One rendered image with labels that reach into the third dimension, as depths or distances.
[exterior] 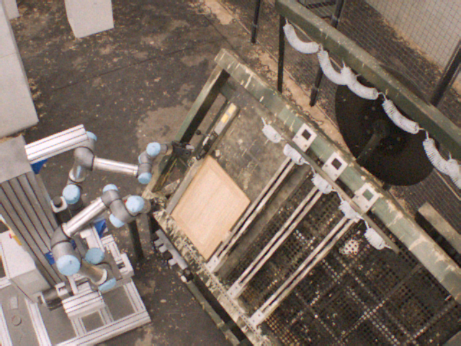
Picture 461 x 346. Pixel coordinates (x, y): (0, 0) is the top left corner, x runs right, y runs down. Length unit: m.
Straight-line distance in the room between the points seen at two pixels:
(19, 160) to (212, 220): 1.37
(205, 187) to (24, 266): 1.30
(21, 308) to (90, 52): 3.61
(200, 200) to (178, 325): 1.27
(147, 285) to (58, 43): 3.84
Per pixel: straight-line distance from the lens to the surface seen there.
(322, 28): 2.59
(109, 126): 4.91
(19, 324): 3.75
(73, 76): 5.67
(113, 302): 3.60
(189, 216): 2.98
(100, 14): 6.24
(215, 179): 2.79
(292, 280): 2.54
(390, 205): 2.15
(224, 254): 2.76
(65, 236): 2.24
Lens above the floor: 3.56
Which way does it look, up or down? 53 degrees down
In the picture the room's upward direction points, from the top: 8 degrees clockwise
